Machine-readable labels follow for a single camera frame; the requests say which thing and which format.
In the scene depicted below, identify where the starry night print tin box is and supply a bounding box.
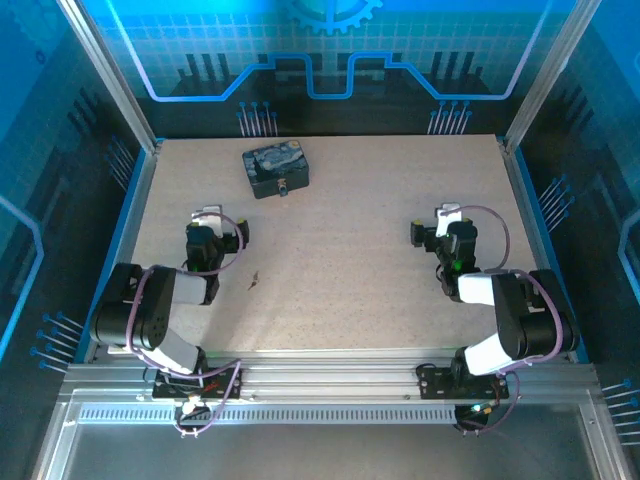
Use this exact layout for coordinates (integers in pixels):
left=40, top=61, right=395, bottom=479
left=241, top=141, right=312, bottom=200

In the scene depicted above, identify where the black controller with green light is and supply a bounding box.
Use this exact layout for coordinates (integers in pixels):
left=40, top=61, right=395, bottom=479
left=456, top=399, right=494, bottom=433

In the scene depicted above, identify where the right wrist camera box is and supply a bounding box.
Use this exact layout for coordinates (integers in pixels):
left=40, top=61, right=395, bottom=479
left=434, top=201, right=464, bottom=237

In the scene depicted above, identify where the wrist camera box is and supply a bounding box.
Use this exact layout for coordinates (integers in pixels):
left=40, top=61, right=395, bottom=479
left=191, top=203, right=224, bottom=236
left=434, top=201, right=464, bottom=237

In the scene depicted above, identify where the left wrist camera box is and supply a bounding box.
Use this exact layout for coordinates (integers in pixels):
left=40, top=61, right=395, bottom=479
left=191, top=203, right=224, bottom=236

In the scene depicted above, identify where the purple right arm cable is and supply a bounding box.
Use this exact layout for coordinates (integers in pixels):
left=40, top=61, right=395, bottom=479
left=452, top=205, right=564, bottom=437

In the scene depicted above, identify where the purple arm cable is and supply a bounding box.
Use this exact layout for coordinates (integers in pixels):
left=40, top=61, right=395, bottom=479
left=452, top=205, right=564, bottom=437
left=127, top=212, right=245, bottom=439

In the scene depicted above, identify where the aluminium side rail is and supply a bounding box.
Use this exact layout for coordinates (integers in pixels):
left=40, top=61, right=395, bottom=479
left=499, top=140, right=576, bottom=362
left=82, top=143, right=162, bottom=362

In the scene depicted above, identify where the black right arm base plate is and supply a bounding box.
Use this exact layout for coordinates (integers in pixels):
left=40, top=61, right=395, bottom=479
left=415, top=363, right=511, bottom=401

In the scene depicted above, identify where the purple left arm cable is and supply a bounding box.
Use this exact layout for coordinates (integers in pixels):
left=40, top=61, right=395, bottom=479
left=127, top=212, right=245, bottom=439

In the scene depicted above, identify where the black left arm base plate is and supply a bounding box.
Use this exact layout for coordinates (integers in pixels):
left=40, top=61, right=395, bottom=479
left=151, top=366, right=244, bottom=401

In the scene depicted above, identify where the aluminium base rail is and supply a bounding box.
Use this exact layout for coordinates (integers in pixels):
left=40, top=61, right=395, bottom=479
left=59, top=348, right=601, bottom=404

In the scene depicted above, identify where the aluminium frame post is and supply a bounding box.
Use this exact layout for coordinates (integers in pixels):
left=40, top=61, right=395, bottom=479
left=503, top=0, right=604, bottom=151
left=56, top=0, right=162, bottom=152

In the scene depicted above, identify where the slotted grey cable duct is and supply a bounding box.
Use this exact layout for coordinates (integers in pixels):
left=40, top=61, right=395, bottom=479
left=79, top=406, right=459, bottom=427

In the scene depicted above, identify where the metal lower tray frame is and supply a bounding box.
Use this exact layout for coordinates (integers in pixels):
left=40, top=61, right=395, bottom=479
left=34, top=389, right=632, bottom=480

